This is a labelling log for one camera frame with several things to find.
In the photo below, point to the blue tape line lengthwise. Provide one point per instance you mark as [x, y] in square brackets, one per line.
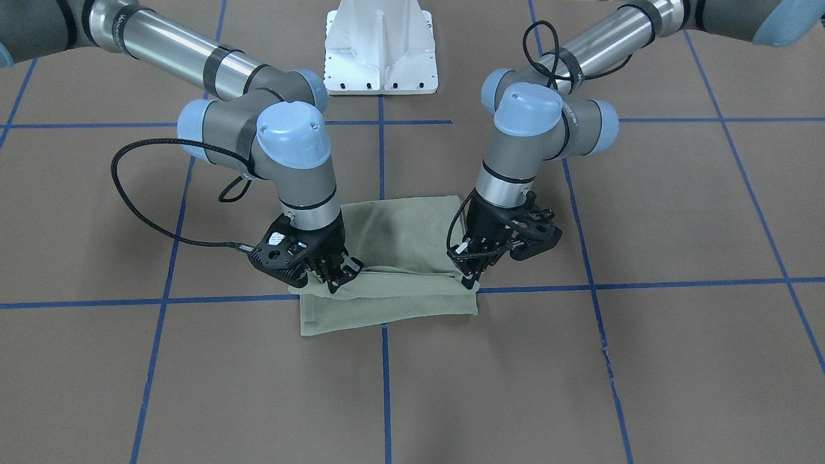
[387, 424]

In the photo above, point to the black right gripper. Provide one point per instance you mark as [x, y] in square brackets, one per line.
[325, 243]

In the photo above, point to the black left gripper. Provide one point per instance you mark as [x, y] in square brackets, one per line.
[485, 223]

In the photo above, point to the blue tape line crosswise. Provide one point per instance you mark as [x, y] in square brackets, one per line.
[490, 290]

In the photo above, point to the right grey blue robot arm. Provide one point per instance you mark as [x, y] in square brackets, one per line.
[262, 122]

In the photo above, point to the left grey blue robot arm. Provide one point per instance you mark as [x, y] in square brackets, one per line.
[536, 117]

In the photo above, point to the sage green long-sleeve shirt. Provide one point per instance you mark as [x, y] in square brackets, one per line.
[407, 272]

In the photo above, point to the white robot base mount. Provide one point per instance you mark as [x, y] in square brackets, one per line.
[380, 48]

